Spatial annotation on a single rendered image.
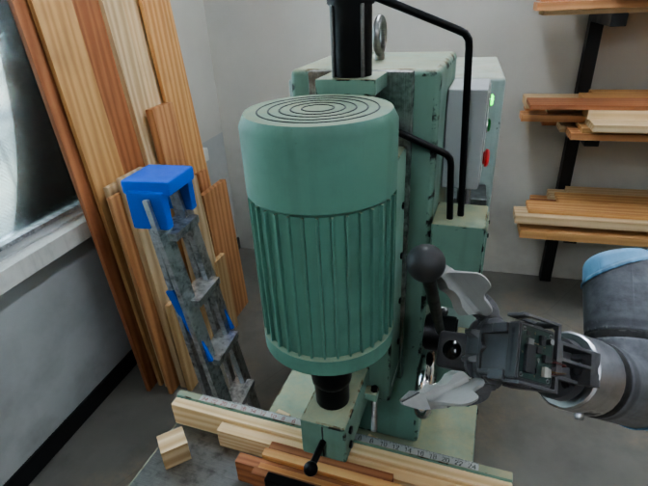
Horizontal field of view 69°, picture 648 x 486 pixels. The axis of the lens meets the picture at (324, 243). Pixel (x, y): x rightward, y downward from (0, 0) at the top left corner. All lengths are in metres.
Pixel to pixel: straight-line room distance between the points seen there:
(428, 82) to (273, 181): 0.29
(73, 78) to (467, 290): 1.70
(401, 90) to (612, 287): 0.37
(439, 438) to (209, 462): 0.46
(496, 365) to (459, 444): 0.55
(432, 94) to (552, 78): 2.17
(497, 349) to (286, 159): 0.29
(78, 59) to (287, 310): 1.61
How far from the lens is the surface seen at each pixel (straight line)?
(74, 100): 1.98
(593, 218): 2.60
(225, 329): 1.82
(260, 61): 3.02
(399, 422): 1.02
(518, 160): 2.92
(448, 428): 1.09
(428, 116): 0.69
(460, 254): 0.75
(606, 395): 0.62
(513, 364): 0.51
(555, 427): 2.29
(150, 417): 2.35
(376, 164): 0.48
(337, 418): 0.73
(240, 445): 0.92
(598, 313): 0.70
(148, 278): 2.10
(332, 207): 0.47
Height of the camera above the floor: 1.61
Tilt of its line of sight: 28 degrees down
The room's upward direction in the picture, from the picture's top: 3 degrees counter-clockwise
